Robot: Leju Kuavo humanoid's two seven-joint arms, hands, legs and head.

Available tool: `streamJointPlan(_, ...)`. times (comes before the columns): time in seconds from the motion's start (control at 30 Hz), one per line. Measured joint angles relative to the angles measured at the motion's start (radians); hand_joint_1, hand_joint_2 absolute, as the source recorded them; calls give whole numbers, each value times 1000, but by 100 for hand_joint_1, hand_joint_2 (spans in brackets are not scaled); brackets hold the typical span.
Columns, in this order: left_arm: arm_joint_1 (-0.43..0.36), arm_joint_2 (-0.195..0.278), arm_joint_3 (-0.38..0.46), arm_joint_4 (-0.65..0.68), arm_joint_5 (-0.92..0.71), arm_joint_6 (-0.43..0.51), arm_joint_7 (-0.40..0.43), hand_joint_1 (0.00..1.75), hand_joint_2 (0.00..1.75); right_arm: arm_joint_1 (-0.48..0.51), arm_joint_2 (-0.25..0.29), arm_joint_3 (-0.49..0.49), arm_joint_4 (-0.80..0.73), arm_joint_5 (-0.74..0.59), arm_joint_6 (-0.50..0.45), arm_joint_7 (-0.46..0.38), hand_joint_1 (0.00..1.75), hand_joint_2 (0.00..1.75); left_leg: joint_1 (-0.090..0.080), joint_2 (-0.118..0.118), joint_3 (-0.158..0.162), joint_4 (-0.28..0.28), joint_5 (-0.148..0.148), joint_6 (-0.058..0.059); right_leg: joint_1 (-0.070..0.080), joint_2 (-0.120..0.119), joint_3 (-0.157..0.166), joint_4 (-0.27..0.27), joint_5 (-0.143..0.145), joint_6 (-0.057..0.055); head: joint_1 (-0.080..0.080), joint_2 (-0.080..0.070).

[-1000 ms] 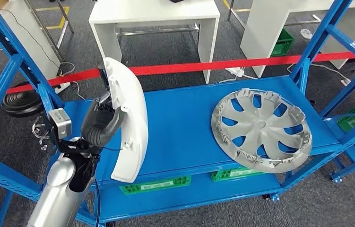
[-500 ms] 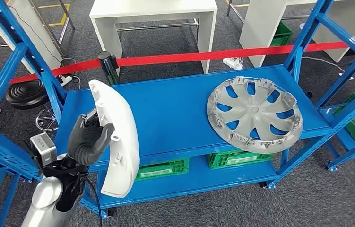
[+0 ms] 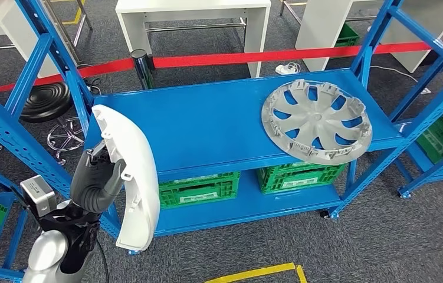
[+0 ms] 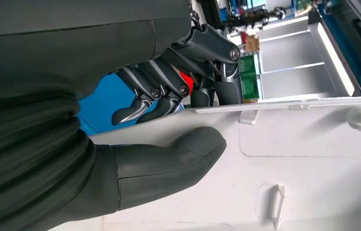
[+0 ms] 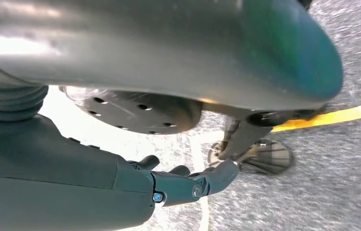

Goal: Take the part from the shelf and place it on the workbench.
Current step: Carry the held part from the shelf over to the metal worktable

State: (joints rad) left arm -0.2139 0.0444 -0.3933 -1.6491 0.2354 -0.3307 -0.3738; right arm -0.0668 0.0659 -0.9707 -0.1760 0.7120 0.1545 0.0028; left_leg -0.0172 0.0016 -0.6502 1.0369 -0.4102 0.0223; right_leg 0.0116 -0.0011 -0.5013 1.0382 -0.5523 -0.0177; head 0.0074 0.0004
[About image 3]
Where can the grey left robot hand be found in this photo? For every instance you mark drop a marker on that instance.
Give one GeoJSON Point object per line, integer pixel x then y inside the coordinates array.
{"type": "Point", "coordinates": [88, 175]}

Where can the white plastic car part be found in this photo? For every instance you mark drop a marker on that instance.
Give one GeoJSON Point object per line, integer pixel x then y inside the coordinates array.
{"type": "Point", "coordinates": [139, 175]}

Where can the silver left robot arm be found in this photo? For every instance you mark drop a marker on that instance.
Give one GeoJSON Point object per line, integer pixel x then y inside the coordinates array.
{"type": "Point", "coordinates": [45, 250]}

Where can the black round stool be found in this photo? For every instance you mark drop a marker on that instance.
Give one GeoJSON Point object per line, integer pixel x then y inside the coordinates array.
{"type": "Point", "coordinates": [45, 101]}

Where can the white table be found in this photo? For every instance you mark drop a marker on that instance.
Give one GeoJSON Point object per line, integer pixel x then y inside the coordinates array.
{"type": "Point", "coordinates": [22, 35]}
{"type": "Point", "coordinates": [315, 31]}
{"type": "Point", "coordinates": [256, 39]}

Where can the yellow floor tape square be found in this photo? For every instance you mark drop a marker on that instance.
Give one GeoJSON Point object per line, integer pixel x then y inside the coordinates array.
{"type": "Point", "coordinates": [252, 272]}

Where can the red barrier belt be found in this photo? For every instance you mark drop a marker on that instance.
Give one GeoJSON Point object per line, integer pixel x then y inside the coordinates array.
{"type": "Point", "coordinates": [244, 58]}

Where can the white power strip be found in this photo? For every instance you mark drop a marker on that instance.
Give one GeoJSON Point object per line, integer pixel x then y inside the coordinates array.
{"type": "Point", "coordinates": [285, 69]}

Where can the silver wheel hubcap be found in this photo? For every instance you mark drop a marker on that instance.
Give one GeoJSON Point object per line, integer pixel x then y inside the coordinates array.
{"type": "Point", "coordinates": [317, 117]}

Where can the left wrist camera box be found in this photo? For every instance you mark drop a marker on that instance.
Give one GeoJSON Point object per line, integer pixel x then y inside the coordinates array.
{"type": "Point", "coordinates": [37, 195]}

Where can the black stanchion post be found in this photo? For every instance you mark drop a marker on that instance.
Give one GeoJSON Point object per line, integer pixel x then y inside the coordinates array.
{"type": "Point", "coordinates": [143, 66]}

